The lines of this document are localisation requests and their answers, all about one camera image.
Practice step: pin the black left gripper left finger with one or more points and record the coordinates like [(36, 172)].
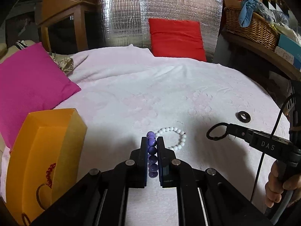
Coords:
[(100, 198)]

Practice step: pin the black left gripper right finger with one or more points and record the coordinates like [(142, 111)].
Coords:
[(204, 197)]

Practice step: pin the right hand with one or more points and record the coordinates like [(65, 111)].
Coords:
[(274, 188)]

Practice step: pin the orange rectangular box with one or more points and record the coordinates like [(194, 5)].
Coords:
[(44, 162)]

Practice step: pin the wooden shelf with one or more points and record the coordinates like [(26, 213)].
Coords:
[(288, 69)]

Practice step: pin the wicker basket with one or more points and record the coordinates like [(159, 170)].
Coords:
[(258, 31)]

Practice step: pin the magenta pillow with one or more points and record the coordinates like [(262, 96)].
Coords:
[(30, 81)]

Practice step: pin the floral patterned pillow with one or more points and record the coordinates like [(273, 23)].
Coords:
[(64, 62)]

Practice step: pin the blue cloth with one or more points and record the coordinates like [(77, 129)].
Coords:
[(247, 9)]

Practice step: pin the red pillow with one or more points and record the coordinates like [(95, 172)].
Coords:
[(176, 39)]

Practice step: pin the wooden cabinet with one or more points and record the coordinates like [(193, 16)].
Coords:
[(54, 11)]

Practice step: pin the silver foil insulation panel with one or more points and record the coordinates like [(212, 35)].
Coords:
[(125, 22)]

